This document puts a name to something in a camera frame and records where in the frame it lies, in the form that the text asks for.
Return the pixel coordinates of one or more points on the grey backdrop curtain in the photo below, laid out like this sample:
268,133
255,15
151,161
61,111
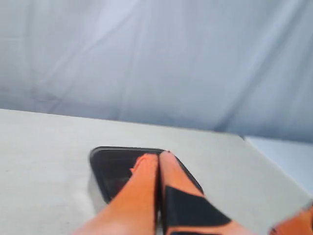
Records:
237,66

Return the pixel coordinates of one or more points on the dark transparent lunchbox lid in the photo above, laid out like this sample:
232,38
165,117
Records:
112,166

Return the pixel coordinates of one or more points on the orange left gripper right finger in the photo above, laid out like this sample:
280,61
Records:
185,209

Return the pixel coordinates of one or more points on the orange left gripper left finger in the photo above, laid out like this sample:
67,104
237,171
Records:
133,211

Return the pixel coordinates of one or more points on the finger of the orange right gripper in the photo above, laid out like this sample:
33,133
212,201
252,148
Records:
300,224

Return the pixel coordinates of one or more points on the stainless steel lunch box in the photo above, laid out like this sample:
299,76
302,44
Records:
95,194

